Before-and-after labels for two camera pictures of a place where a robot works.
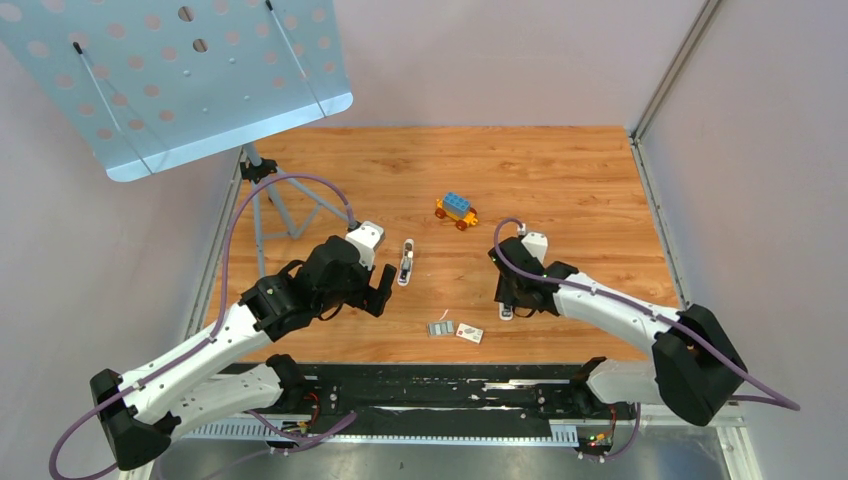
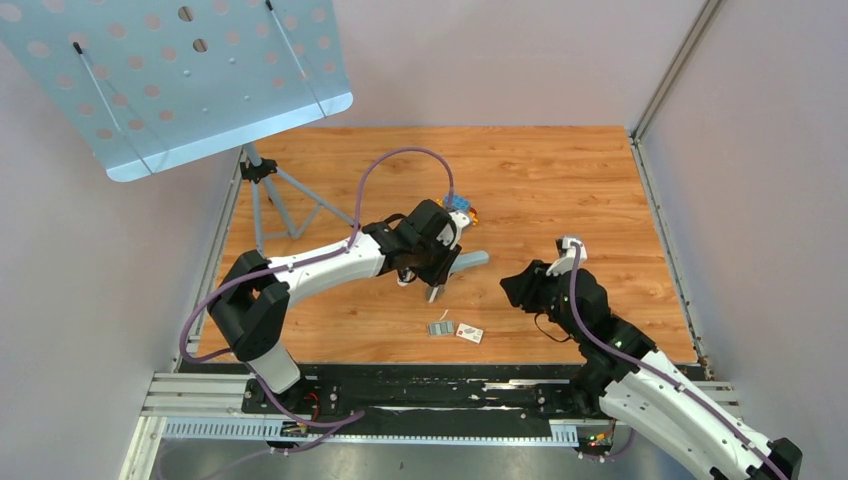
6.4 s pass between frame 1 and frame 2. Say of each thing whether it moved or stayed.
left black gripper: moved
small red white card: stayed
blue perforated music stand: stayed
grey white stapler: moved
